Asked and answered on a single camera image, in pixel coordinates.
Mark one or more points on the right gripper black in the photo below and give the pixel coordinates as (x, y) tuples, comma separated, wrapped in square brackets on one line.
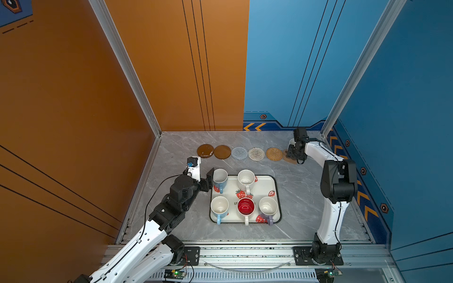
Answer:
[(290, 153)]

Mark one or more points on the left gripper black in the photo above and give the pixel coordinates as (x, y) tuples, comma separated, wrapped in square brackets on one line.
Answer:
[(207, 183)]

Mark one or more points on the paw shaped wooden coaster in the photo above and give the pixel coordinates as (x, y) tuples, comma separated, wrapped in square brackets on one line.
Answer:
[(289, 160)]

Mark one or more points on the woven rattan round coaster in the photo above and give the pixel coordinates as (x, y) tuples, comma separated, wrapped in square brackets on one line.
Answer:
[(274, 154)]

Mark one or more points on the dark brown wooden round coaster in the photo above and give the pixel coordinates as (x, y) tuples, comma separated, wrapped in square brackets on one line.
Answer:
[(205, 151)]

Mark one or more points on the light brown wooden round coaster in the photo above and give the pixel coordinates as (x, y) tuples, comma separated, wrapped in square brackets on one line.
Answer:
[(222, 152)]

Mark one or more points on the white speckled mug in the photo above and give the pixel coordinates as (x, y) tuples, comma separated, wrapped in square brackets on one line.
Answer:
[(246, 180)]

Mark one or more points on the multicolour woven rope coaster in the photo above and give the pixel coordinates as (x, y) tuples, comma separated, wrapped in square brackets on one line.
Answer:
[(256, 154)]

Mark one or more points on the grey woven rope coaster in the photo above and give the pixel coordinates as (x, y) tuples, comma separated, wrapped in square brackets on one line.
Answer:
[(239, 153)]

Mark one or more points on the purple handled mug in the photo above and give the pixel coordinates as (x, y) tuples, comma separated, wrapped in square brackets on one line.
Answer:
[(268, 207)]

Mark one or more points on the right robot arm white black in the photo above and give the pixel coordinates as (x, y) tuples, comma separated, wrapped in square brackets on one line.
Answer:
[(338, 186)]

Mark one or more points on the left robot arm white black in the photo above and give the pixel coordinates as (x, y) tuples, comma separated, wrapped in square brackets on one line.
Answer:
[(154, 247)]

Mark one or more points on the light blue mug front left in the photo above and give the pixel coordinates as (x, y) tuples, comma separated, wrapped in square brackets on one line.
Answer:
[(220, 207)]

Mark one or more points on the white strawberry tray black rim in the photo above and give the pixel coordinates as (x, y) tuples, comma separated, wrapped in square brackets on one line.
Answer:
[(265, 187)]

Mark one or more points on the red interior mug front middle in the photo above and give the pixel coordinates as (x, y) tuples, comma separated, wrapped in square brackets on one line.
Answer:
[(246, 208)]

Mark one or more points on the left green circuit board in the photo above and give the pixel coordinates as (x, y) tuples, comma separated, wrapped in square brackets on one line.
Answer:
[(175, 276)]

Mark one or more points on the green circuit board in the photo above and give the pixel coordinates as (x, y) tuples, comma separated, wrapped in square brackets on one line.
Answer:
[(328, 276), (175, 276)]

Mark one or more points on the right green circuit board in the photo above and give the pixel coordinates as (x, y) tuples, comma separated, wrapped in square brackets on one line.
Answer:
[(328, 276)]

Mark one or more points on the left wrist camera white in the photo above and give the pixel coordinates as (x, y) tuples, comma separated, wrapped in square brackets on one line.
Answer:
[(194, 166)]

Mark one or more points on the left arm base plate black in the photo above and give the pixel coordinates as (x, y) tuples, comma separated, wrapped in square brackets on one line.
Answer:
[(192, 253)]

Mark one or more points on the aluminium front rail frame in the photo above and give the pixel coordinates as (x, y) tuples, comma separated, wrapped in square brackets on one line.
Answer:
[(270, 261)]

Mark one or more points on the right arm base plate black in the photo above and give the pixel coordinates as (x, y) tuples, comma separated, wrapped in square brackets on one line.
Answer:
[(300, 255)]

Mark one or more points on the right aluminium corner post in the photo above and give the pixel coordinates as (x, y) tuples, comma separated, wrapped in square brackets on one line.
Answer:
[(379, 33)]

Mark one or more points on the aluminium corner post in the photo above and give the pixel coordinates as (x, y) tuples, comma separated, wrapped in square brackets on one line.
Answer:
[(379, 33), (110, 30)]

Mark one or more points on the left aluminium corner post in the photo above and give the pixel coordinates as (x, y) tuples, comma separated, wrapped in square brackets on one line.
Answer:
[(110, 30)]

